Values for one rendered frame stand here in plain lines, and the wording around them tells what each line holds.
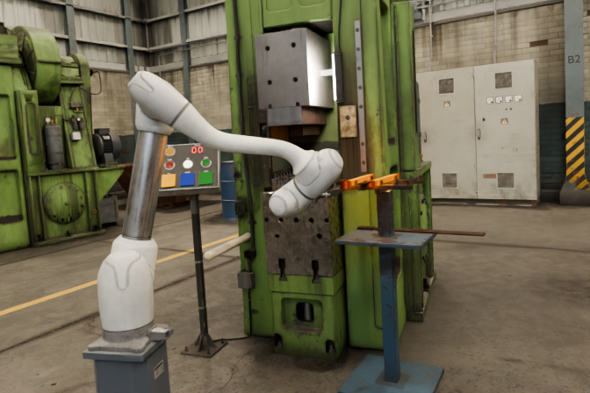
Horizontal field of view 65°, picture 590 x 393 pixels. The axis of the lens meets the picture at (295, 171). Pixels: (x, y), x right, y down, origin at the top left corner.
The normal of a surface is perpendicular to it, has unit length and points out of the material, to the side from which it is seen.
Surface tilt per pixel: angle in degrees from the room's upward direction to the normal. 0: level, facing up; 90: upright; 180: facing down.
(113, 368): 90
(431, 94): 90
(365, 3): 90
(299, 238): 90
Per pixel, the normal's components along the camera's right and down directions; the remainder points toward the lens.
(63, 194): 0.77, -0.07
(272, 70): -0.37, 0.09
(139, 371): 0.54, 0.04
